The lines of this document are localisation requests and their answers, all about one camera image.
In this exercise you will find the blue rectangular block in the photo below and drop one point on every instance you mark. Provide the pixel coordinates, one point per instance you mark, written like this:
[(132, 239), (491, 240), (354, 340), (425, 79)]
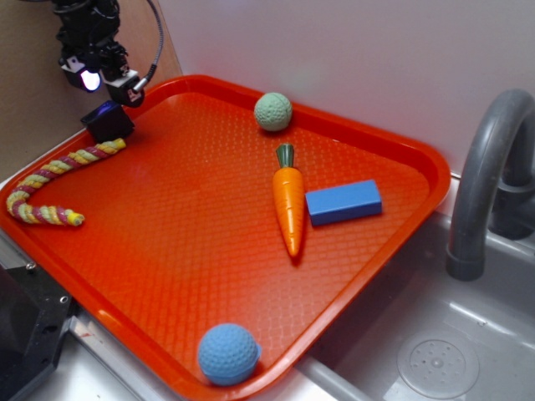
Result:
[(344, 203)]

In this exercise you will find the multicoloured twisted rope toy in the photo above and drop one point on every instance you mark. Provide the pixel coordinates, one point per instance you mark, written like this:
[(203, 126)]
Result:
[(17, 201)]

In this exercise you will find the small black box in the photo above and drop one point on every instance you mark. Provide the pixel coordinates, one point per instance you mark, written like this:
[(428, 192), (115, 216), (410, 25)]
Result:
[(108, 122)]

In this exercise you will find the wooden back panel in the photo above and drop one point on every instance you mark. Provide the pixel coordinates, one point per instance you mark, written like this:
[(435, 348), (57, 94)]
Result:
[(140, 36)]

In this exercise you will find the green dimpled ball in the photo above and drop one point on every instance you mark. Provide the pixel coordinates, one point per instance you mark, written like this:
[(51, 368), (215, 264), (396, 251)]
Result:
[(273, 112)]

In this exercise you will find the grey toy sink basin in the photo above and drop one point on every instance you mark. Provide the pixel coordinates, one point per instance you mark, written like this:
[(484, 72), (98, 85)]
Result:
[(415, 333)]

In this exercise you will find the grey curved faucet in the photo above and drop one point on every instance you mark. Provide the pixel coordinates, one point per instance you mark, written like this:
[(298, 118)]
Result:
[(496, 190)]

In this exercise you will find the orange plastic tray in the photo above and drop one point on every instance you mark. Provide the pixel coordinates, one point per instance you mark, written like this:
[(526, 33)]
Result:
[(181, 233)]

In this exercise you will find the orange toy carrot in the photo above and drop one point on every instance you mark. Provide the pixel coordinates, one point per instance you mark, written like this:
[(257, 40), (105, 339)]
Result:
[(289, 198)]

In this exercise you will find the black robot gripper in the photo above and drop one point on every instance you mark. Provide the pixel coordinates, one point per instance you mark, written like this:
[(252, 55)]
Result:
[(88, 43)]

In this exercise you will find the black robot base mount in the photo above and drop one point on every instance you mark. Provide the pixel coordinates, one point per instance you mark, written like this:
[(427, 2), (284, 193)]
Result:
[(35, 316)]

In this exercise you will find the blue dimpled ball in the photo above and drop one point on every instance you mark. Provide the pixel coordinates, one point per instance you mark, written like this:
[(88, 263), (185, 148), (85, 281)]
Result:
[(228, 354)]

